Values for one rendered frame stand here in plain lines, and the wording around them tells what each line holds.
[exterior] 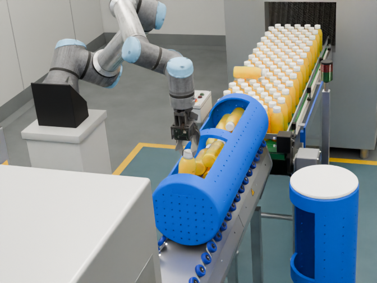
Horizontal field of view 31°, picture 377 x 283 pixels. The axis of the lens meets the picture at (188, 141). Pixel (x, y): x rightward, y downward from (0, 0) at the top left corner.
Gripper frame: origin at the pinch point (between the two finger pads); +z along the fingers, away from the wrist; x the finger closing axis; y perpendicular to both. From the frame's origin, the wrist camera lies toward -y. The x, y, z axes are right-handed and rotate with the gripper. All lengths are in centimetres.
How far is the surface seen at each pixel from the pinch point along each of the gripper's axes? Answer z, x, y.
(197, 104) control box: 22, -26, -90
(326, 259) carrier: 56, 50, -20
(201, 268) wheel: 32.8, 11.1, 26.1
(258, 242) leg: 88, 10, -69
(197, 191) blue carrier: 9.9, 6.2, 10.8
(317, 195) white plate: 26, 45, -22
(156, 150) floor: 136, -115, -239
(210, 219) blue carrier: 21.5, 10.8, 10.9
